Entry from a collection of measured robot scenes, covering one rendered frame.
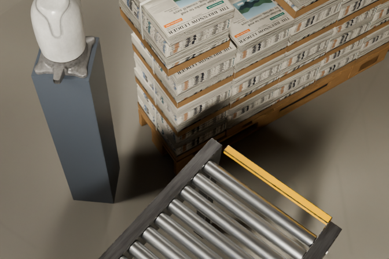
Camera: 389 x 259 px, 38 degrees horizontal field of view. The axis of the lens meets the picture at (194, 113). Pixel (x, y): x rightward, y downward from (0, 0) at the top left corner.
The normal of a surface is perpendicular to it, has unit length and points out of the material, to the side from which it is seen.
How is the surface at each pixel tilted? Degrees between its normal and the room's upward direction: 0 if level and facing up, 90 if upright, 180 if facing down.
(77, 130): 90
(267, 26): 1
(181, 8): 3
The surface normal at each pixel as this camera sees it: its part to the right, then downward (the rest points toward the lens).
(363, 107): 0.04, -0.55
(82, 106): -0.08, 0.83
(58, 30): 0.24, 0.64
